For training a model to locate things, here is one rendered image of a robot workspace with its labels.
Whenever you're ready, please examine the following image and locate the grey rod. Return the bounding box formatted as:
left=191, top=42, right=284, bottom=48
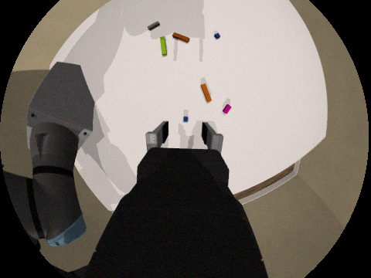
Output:
left=148, top=21, right=160, bottom=30

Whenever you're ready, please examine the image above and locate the small magenta block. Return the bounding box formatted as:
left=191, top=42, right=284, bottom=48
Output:
left=223, top=104, right=231, bottom=114

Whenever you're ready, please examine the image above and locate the orange rod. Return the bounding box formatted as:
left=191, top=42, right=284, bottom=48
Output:
left=200, top=83, right=212, bottom=102
left=172, top=32, right=189, bottom=43

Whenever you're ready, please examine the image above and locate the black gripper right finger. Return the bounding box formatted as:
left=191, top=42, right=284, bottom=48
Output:
left=202, top=122, right=223, bottom=154

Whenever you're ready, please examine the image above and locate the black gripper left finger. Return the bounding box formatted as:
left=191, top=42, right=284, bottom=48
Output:
left=145, top=121, right=168, bottom=152

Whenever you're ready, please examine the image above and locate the lime green rod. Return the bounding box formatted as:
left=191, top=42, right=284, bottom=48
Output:
left=160, top=36, right=167, bottom=56

